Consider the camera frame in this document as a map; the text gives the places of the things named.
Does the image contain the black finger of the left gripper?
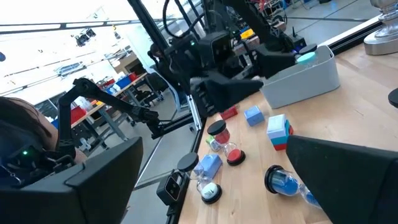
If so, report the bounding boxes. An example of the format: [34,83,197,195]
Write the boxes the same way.
[256,43,296,78]
[191,76,264,114]

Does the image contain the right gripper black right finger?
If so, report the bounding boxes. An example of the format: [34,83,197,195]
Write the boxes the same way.
[284,135,398,224]

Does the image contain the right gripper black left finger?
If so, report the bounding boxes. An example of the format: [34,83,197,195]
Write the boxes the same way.
[0,136,144,224]

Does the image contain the teal capped hourglass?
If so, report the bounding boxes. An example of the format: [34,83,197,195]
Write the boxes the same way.
[296,51,318,68]

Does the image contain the blue wall charger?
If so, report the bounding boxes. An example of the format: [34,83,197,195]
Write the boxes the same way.
[243,105,266,128]

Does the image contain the red sand hourglass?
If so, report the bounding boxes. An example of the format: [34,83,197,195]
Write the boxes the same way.
[206,119,246,167]

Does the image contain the blue sand hourglass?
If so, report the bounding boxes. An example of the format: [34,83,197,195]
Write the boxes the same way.
[264,164,322,208]

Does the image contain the teal box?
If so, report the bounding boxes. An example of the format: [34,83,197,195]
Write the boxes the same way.
[269,120,292,147]

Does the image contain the red box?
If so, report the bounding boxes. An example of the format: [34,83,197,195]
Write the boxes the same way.
[273,124,295,152]

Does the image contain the person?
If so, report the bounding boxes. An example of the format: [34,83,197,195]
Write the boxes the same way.
[147,43,187,91]
[0,96,88,187]

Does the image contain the grey plastic bin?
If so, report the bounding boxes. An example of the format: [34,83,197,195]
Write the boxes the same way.
[260,45,341,110]

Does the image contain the white power adapter plug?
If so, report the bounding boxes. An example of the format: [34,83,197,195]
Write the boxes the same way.
[193,154,223,180]

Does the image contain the white sand hourglass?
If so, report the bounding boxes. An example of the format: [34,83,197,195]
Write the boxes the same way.
[177,152,223,205]

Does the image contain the black ceiling spotlights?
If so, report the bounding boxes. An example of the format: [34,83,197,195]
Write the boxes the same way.
[74,29,97,48]

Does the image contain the chrome lamp base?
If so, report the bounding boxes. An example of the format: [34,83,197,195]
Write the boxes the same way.
[363,0,398,56]

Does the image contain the red wall charger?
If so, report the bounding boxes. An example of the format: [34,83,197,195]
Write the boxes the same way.
[219,105,239,121]

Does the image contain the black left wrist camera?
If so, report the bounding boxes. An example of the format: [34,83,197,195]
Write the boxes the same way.
[198,30,233,66]

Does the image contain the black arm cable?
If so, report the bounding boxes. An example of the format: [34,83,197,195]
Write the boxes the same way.
[163,0,206,40]

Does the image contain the black aluminium table frame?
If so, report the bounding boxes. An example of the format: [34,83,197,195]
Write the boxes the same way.
[0,0,384,224]

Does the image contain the green wall charger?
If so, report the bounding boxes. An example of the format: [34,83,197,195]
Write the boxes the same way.
[205,135,222,152]

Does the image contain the black table-level camera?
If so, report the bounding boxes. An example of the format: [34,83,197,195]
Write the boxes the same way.
[155,172,187,207]

